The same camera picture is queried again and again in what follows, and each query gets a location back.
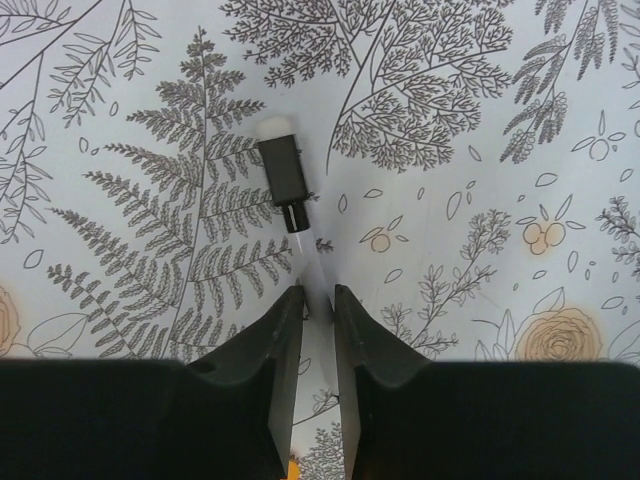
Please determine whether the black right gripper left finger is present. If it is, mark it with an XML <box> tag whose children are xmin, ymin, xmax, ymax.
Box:
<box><xmin>1</xmin><ymin>286</ymin><xmax>304</xmax><ymax>479</ymax></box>

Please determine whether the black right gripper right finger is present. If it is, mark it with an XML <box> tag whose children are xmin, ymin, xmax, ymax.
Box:
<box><xmin>334</xmin><ymin>285</ymin><xmax>639</xmax><ymax>479</ymax></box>

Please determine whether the white marker black cap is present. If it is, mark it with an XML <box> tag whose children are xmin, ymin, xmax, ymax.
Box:
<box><xmin>257</xmin><ymin>115</ymin><xmax>336</xmax><ymax>321</ymax></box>

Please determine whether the orange folder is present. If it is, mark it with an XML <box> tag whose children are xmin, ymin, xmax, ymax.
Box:
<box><xmin>286</xmin><ymin>460</ymin><xmax>300</xmax><ymax>480</ymax></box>

